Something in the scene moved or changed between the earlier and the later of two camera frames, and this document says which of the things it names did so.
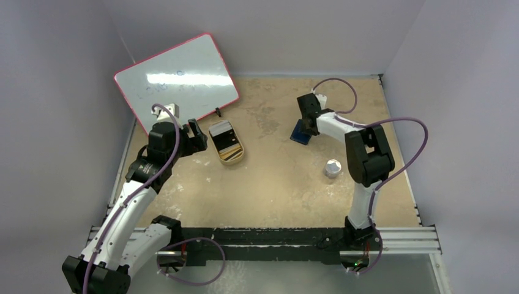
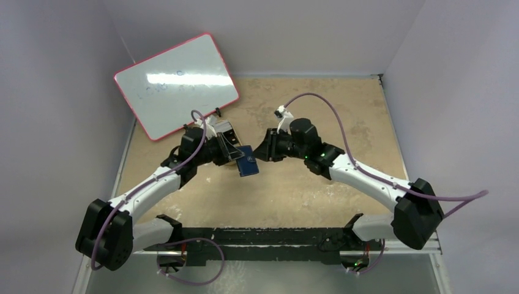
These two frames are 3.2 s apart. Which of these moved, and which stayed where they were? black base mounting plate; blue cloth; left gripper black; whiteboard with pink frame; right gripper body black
Moved: left gripper black; blue cloth; right gripper body black
Stayed: black base mounting plate; whiteboard with pink frame
